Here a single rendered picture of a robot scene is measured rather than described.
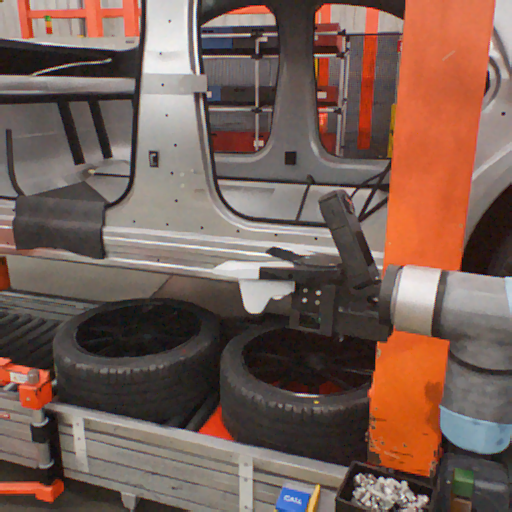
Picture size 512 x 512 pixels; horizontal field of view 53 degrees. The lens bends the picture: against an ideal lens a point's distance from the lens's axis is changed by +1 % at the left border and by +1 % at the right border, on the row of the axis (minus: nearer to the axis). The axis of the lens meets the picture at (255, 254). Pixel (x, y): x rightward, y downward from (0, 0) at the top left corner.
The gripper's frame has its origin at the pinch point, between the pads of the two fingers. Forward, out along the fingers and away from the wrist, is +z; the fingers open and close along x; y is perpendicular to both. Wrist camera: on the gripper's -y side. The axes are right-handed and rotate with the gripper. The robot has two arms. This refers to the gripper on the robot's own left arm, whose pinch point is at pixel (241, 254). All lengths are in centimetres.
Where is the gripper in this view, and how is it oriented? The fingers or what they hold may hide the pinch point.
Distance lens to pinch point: 66.3
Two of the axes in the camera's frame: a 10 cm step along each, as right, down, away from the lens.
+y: -0.6, 9.8, 1.9
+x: 4.3, -1.5, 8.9
